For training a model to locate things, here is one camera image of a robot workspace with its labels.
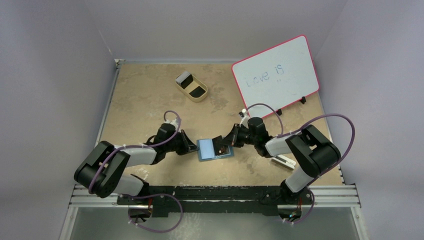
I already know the tan oval tray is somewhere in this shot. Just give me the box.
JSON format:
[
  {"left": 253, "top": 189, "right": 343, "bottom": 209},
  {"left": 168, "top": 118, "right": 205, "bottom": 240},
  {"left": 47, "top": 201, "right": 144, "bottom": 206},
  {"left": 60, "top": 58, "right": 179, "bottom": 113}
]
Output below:
[{"left": 175, "top": 73, "right": 209, "bottom": 103}]

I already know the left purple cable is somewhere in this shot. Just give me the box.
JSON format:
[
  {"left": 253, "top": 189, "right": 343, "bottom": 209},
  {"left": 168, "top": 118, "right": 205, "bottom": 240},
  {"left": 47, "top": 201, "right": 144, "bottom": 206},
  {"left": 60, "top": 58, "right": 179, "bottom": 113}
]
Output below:
[{"left": 88, "top": 110, "right": 182, "bottom": 195}]

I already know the purple cable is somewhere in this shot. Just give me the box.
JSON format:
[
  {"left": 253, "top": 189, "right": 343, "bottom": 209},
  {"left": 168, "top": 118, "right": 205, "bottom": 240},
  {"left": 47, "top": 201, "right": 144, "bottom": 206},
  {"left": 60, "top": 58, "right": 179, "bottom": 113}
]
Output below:
[
  {"left": 88, "top": 110, "right": 182, "bottom": 195},
  {"left": 245, "top": 103, "right": 356, "bottom": 180}
]

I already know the credit cards stack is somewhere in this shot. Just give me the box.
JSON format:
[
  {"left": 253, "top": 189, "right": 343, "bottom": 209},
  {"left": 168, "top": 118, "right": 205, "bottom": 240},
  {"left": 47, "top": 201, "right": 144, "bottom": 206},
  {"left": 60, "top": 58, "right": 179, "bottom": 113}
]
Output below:
[{"left": 175, "top": 71, "right": 194, "bottom": 89}]

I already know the pink framed whiteboard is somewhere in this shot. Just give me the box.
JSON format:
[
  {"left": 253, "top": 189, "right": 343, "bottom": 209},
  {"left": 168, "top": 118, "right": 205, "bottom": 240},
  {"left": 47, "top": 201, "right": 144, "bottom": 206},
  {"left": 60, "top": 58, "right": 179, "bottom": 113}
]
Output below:
[{"left": 231, "top": 35, "right": 320, "bottom": 118}]

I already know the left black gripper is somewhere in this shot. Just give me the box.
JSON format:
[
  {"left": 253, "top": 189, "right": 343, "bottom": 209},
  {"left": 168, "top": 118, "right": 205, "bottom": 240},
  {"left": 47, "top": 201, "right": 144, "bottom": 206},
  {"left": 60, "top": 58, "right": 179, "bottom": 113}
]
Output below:
[{"left": 164, "top": 129, "right": 199, "bottom": 156}]

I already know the blue card holder wallet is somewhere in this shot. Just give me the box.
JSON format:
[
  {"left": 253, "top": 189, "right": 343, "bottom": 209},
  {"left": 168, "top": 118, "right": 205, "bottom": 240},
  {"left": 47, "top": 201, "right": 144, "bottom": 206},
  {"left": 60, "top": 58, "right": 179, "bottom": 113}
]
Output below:
[{"left": 196, "top": 138, "right": 235, "bottom": 162}]

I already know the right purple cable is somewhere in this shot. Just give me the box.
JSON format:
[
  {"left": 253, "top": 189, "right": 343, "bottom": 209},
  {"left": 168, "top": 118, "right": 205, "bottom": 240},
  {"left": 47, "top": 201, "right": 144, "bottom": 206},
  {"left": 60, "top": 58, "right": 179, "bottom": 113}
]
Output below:
[{"left": 245, "top": 103, "right": 356, "bottom": 180}]

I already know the black credit card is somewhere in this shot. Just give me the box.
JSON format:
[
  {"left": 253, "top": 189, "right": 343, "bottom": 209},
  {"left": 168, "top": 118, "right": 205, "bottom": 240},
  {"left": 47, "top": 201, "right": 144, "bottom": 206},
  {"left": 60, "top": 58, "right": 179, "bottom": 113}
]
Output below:
[
  {"left": 214, "top": 145, "right": 231, "bottom": 157},
  {"left": 212, "top": 135, "right": 223, "bottom": 155}
]

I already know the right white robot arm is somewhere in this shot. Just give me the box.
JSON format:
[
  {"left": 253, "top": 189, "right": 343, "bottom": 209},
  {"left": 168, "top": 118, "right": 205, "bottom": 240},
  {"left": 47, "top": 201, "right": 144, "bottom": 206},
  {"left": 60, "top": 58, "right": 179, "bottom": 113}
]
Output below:
[{"left": 220, "top": 117, "right": 341, "bottom": 204}]

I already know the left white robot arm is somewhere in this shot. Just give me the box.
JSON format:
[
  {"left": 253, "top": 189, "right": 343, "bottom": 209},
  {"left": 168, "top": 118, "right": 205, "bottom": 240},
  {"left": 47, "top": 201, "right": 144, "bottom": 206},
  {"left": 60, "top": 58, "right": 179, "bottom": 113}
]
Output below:
[{"left": 73, "top": 122, "right": 199, "bottom": 205}]

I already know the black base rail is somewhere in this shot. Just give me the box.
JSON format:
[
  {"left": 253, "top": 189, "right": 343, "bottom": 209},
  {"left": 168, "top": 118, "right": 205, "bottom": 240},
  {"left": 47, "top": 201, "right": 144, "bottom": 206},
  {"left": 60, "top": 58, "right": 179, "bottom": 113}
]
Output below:
[{"left": 114, "top": 175, "right": 314, "bottom": 219}]

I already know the white black eraser block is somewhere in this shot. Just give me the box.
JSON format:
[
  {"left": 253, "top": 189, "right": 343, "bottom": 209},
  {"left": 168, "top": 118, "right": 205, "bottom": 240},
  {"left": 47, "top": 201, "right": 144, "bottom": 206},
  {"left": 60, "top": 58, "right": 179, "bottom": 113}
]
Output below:
[{"left": 271, "top": 154, "right": 297, "bottom": 171}]

